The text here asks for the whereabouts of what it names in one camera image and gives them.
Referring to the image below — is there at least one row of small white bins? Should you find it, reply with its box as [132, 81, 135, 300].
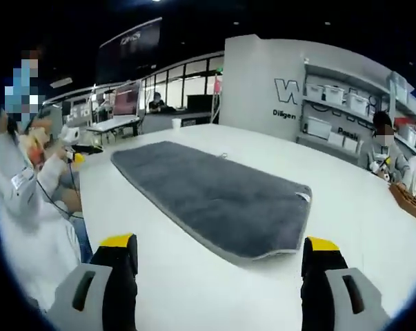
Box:
[396, 124, 416, 153]

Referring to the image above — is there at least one grey metal shelving unit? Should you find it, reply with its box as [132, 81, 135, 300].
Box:
[296, 57, 416, 163]

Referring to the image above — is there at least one monitor screen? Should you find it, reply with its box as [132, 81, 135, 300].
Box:
[112, 82, 141, 117]

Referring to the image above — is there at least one wooden tray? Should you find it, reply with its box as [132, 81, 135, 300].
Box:
[389, 182, 416, 222]

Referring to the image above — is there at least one translucent lidded storage bin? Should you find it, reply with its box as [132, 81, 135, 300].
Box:
[390, 71, 409, 101]

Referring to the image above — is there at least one black counter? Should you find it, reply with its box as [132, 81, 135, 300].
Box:
[139, 109, 212, 134]

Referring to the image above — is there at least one black cable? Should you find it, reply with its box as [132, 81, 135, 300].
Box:
[37, 159, 78, 219]

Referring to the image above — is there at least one white desk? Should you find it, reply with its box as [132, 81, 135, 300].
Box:
[86, 114, 141, 139]

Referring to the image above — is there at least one person's left hand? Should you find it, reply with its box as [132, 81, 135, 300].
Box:
[20, 126, 57, 164]

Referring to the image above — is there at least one person's blue jeans leg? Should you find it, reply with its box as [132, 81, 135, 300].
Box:
[70, 214, 94, 263]

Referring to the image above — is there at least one grey towel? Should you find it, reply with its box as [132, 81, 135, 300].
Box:
[110, 140, 313, 270]

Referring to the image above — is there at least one dark hanging banner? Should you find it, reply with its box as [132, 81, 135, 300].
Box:
[96, 18, 163, 84]

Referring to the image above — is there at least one large white storage bin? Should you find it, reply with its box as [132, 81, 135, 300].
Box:
[305, 117, 333, 137]

